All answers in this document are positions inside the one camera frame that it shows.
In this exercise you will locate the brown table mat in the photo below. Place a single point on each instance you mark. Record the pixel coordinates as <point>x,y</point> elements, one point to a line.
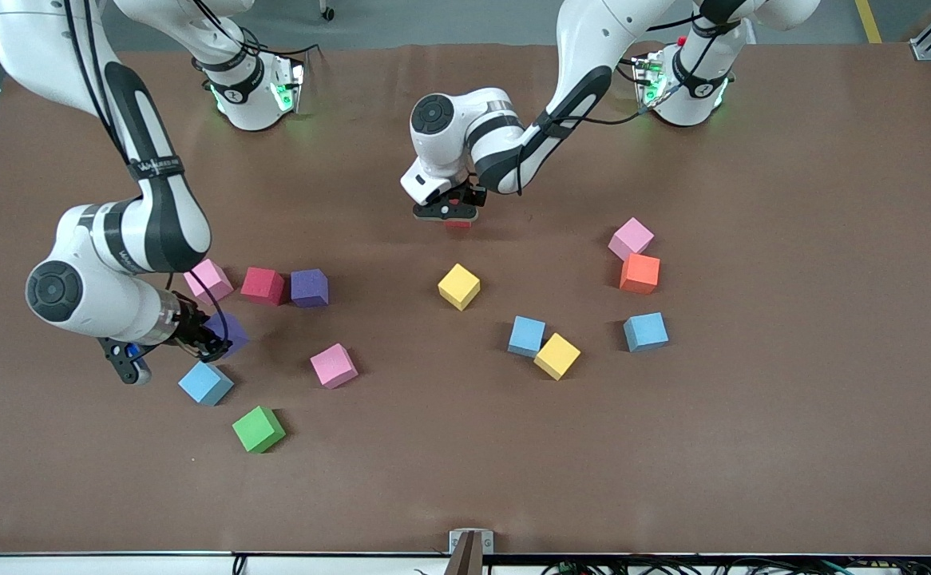
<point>465,447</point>

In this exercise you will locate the pink foam block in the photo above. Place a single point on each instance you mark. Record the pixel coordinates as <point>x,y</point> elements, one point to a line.
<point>631,239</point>
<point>211,283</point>
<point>334,366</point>

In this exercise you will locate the purple foam block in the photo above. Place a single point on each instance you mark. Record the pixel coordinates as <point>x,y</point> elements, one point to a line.
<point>235,331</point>
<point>310,287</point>

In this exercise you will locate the green foam block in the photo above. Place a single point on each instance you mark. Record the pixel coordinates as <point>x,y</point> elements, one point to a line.
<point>258,429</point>

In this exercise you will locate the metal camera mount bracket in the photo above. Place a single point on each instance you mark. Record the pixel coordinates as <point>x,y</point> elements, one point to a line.
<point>469,551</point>

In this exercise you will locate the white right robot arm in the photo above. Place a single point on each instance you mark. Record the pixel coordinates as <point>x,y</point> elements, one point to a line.
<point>74,295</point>

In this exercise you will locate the orange foam block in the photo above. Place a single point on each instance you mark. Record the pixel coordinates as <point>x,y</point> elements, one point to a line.
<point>639,273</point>

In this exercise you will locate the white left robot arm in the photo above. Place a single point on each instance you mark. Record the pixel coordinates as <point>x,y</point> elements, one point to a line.
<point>441,152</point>

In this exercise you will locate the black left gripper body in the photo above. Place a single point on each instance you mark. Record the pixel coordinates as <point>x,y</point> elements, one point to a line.
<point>474,194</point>

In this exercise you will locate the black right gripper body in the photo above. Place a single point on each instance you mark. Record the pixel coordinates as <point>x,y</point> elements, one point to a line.
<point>188,323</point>

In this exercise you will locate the red foam block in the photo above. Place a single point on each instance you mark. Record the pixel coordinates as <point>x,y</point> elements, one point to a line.
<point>458,224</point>
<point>263,285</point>

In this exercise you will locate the yellow foam block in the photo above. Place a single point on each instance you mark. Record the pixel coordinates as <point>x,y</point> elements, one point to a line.
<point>459,286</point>
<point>556,355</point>

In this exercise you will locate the blue foam block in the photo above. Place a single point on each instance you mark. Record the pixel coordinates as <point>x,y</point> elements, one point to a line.
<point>645,331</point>
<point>526,335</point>
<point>205,382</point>

